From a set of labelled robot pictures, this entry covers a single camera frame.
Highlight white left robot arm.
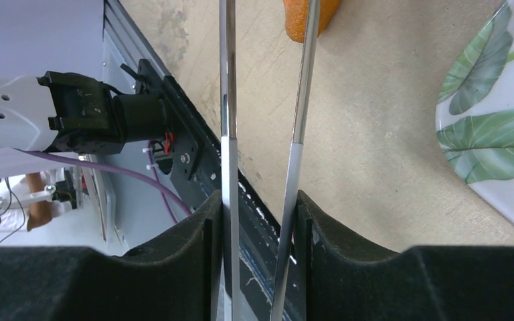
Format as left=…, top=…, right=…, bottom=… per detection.
left=0, top=71, right=168, bottom=154

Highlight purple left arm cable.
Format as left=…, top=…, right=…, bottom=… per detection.
left=15, top=140, right=193, bottom=225

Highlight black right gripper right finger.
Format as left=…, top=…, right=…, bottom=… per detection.
left=294, top=191, right=514, bottom=320

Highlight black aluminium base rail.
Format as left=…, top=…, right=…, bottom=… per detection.
left=102, top=0, right=307, bottom=321

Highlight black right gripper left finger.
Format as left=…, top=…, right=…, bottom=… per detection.
left=0, top=191, right=223, bottom=320

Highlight leaf pattern serving tray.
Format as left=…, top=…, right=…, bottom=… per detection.
left=436, top=1, right=514, bottom=224

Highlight orange fake baguette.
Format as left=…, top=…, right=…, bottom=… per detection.
left=282, top=0, right=341, bottom=43

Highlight metal tongs white grips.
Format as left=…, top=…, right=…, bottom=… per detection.
left=219, top=1, right=321, bottom=320

